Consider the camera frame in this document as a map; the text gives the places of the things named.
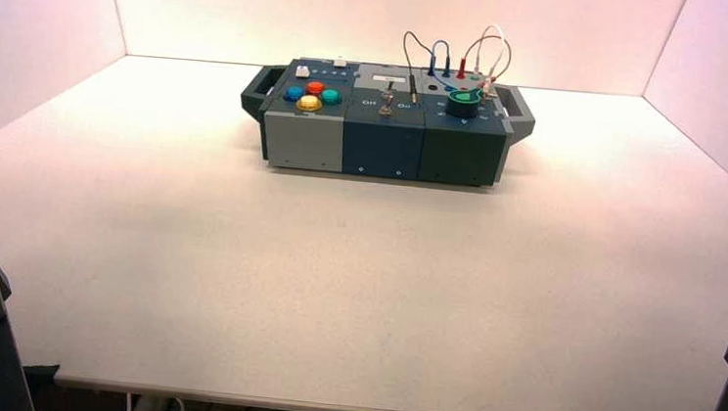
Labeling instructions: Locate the blue grey modular task box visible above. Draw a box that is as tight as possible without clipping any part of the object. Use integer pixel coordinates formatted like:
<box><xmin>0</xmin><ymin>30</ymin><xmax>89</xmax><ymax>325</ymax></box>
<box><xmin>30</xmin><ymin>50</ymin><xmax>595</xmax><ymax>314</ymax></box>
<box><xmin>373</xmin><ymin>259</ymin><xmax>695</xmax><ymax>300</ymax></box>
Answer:
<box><xmin>235</xmin><ymin>51</ymin><xmax>540</xmax><ymax>192</ymax></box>

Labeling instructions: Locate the yellow round push button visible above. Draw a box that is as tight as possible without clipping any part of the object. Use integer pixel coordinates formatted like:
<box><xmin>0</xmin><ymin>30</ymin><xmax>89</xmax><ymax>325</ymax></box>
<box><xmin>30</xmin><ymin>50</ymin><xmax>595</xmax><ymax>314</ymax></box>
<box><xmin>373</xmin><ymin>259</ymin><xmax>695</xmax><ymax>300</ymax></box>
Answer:
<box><xmin>296</xmin><ymin>93</ymin><xmax>325</xmax><ymax>114</ymax></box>

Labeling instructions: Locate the green black rotary knob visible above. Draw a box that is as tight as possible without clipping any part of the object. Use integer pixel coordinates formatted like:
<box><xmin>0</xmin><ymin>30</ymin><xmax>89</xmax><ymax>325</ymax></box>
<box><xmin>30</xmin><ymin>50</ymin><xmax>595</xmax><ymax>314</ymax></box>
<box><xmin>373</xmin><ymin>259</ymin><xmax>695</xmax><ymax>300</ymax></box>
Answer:
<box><xmin>443</xmin><ymin>86</ymin><xmax>486</xmax><ymax>121</ymax></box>

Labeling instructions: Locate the blue jumper cable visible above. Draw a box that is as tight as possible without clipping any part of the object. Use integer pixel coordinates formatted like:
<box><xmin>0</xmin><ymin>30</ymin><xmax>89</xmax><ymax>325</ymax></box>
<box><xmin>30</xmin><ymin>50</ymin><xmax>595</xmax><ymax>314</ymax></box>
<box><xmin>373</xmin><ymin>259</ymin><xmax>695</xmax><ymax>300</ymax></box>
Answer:
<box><xmin>427</xmin><ymin>38</ymin><xmax>455</xmax><ymax>80</ymax></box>

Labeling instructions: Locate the grey thin cable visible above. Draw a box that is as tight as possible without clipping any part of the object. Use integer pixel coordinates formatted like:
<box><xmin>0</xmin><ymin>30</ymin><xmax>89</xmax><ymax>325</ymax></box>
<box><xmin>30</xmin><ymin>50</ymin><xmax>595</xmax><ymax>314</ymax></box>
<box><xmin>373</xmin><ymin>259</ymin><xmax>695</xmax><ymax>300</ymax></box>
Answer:
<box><xmin>401</xmin><ymin>30</ymin><xmax>436</xmax><ymax>78</ymax></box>

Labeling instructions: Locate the red jumper cable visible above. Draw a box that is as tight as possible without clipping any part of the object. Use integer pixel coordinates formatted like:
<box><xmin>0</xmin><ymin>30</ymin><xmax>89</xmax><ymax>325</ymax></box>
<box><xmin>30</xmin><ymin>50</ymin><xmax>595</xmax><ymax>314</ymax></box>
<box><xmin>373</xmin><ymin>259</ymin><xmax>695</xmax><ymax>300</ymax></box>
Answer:
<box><xmin>454</xmin><ymin>31</ymin><xmax>515</xmax><ymax>92</ymax></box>

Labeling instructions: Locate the white jumper cable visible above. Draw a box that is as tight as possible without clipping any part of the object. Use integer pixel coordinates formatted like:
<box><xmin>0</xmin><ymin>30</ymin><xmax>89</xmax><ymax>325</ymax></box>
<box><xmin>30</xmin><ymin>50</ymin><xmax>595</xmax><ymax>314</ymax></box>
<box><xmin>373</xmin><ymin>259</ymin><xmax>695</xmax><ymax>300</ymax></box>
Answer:
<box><xmin>471</xmin><ymin>23</ymin><xmax>510</xmax><ymax>96</ymax></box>

